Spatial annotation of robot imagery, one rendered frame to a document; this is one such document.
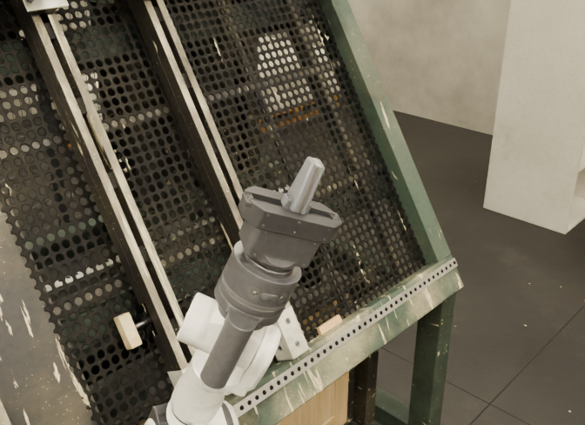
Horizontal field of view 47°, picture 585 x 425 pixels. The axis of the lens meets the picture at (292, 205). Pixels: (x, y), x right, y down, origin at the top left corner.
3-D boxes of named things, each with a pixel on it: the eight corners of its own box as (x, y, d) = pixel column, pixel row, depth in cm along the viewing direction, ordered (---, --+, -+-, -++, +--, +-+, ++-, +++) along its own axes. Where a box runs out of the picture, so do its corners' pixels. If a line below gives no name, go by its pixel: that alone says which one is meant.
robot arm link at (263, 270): (353, 240, 77) (310, 319, 82) (328, 196, 85) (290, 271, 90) (252, 216, 72) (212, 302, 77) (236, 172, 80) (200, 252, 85)
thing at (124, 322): (126, 350, 156) (131, 349, 154) (112, 318, 156) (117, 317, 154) (137, 344, 158) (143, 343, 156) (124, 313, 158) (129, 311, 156)
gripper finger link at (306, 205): (312, 154, 77) (291, 199, 80) (320, 168, 74) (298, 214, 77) (325, 158, 78) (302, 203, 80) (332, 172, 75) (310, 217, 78)
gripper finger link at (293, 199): (320, 168, 74) (298, 214, 77) (312, 154, 77) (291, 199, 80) (307, 165, 74) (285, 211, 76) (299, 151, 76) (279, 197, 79)
